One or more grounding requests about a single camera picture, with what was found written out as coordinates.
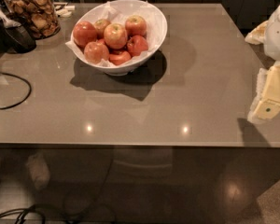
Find white ceramic bowl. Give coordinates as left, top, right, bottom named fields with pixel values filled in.
left=69, top=0, right=168, bottom=77

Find black appliance with silver handle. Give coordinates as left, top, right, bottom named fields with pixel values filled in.
left=0, top=0, right=36, bottom=54

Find glass jar of dried chips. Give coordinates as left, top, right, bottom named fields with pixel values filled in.
left=4, top=0, right=61, bottom=39

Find small hidden red apple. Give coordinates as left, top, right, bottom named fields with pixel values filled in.
left=97, top=38, right=106, bottom=45

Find right dark red apple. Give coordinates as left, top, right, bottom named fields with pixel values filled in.
left=127, top=35, right=148, bottom=57

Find black cable loop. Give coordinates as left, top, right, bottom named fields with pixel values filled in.
left=0, top=70, right=33, bottom=111

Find small white items behind bowl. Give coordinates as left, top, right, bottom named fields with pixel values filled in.
left=55, top=5, right=76, bottom=18

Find black floor cables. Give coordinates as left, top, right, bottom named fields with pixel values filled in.
left=0, top=203, right=116, bottom=224

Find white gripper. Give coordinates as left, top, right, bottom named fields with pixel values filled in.
left=245, top=5, right=280, bottom=124

